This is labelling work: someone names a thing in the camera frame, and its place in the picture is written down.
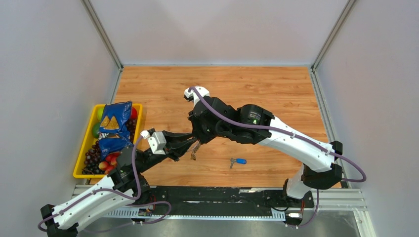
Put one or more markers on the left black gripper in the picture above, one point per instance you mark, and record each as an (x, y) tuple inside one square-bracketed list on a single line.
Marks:
[(177, 143)]

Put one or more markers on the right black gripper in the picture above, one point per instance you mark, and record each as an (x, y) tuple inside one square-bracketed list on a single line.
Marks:
[(202, 137)]

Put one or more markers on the silver wire keyring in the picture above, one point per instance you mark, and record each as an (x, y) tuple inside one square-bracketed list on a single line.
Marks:
[(194, 150)]

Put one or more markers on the blue capped key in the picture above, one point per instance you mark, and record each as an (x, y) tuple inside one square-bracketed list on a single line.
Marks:
[(237, 161)]

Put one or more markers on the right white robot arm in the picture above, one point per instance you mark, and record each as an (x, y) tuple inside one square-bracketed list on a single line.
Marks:
[(257, 126)]

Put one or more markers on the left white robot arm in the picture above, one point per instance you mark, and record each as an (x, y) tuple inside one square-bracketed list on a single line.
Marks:
[(123, 185)]

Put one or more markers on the red apple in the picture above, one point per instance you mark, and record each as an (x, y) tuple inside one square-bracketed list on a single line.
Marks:
[(134, 113)]

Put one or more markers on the blue chips bag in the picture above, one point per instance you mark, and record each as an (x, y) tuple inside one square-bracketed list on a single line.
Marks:
[(113, 132)]

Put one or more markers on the red peach fruits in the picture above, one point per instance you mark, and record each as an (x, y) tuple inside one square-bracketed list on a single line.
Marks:
[(109, 163)]

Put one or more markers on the green apple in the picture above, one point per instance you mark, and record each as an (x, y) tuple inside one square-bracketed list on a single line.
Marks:
[(95, 130)]

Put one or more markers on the purple grape bunch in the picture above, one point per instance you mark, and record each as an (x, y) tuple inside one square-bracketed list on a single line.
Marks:
[(93, 157)]

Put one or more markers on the lime green fruit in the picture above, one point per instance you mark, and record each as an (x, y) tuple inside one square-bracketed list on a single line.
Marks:
[(99, 113)]

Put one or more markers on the yellow plastic tray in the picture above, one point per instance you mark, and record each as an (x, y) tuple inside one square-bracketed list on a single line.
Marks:
[(90, 140)]

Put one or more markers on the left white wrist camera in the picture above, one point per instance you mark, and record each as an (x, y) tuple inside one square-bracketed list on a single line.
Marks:
[(156, 141)]

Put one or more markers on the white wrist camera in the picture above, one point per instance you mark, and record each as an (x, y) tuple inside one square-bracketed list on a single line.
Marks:
[(156, 141), (193, 93)]

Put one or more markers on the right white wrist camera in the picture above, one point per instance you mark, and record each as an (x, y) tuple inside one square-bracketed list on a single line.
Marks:
[(193, 93)]

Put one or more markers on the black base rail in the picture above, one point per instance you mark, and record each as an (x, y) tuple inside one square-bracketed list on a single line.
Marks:
[(220, 201)]

